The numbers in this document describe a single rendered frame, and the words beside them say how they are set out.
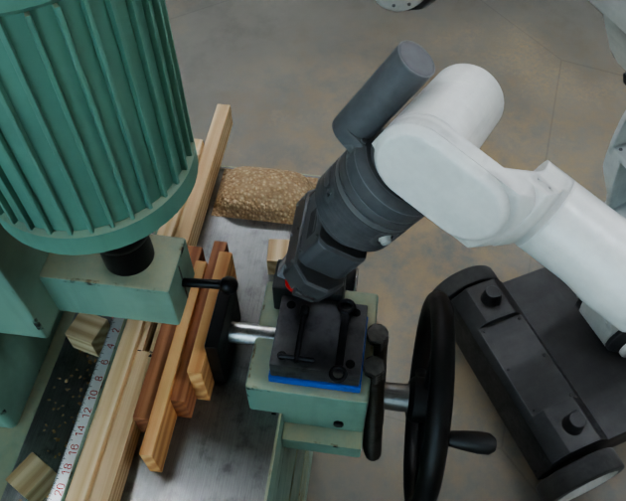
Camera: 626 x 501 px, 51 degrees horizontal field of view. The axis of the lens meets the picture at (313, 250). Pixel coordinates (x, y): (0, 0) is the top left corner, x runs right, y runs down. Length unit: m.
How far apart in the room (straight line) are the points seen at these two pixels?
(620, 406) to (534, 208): 1.26
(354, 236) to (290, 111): 1.85
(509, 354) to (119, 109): 1.34
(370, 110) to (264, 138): 1.79
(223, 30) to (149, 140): 2.31
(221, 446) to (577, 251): 0.45
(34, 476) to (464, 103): 0.64
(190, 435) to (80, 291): 0.21
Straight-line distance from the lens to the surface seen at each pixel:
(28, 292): 0.70
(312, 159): 2.23
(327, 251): 0.59
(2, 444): 0.96
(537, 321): 1.76
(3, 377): 0.90
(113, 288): 0.69
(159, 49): 0.47
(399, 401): 0.87
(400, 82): 0.51
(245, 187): 0.92
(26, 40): 0.42
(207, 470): 0.77
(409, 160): 0.48
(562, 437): 1.60
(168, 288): 0.67
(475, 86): 0.54
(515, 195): 0.48
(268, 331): 0.75
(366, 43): 2.70
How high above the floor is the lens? 1.62
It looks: 55 degrees down
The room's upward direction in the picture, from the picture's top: straight up
